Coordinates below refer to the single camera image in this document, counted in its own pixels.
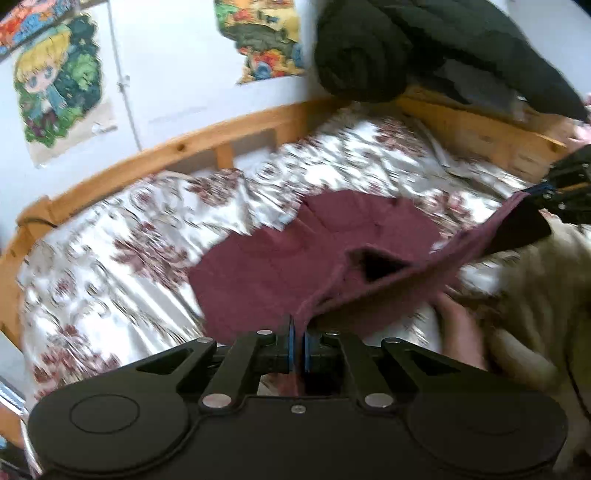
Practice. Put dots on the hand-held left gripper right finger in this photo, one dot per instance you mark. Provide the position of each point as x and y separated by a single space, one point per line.
308 353

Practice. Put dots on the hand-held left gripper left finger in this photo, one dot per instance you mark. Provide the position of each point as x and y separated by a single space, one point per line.
291 350

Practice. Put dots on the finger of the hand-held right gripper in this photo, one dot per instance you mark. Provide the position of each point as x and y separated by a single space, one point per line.
568 201
575 166

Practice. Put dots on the maroon long-sleeve shirt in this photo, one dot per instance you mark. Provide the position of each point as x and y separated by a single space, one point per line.
277 267

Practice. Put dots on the beige fleece blanket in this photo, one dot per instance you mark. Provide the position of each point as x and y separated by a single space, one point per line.
531 314

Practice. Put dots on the person's bare leg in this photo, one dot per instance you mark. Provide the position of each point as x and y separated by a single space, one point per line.
461 332

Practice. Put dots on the floral satin blanket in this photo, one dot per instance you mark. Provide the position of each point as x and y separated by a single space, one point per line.
115 277

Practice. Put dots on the black quilted jacket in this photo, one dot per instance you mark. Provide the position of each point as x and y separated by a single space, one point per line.
415 41

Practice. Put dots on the landscape painting poster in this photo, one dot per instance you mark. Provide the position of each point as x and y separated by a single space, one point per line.
258 41

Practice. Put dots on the white pipe clamp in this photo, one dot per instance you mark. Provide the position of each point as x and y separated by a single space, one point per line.
123 86

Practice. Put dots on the cartoon boy poster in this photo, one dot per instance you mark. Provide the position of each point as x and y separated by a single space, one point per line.
55 78

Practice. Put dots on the colourful cartoon poster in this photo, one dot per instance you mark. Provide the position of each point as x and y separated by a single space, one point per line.
27 23

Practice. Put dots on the wooden bed frame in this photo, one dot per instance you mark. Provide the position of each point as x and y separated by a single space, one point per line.
198 141

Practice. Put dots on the white wall pipe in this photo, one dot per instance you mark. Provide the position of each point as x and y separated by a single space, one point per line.
117 46

